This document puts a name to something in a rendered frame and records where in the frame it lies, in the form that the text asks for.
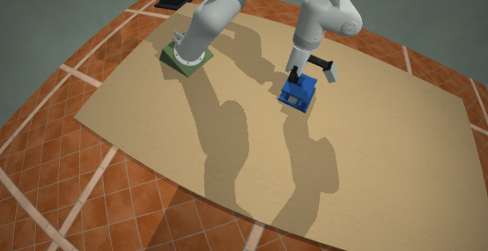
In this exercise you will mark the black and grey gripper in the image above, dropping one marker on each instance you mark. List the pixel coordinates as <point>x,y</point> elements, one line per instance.
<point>298,57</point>

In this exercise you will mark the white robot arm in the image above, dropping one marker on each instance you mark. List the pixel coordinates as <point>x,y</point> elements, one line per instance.
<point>315,16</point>

